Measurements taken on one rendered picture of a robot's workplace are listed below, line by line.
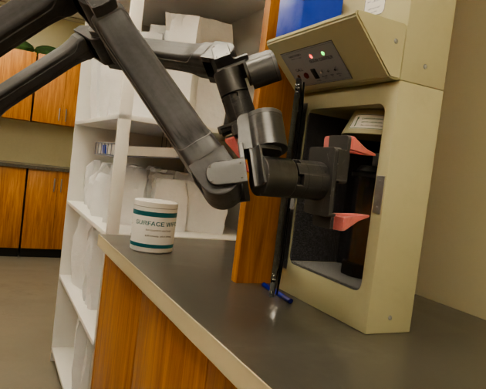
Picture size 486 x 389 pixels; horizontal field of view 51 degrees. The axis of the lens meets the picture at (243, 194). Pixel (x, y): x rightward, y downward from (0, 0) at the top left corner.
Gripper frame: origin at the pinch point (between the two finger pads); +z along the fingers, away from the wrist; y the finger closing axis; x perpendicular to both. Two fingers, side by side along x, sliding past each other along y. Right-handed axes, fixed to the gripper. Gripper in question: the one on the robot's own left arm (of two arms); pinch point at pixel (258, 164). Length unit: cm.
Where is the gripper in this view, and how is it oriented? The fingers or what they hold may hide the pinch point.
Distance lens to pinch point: 101.3
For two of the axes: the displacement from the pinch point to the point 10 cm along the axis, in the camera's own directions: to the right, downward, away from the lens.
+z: 3.1, 9.5, -0.2
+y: -9.4, 3.1, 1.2
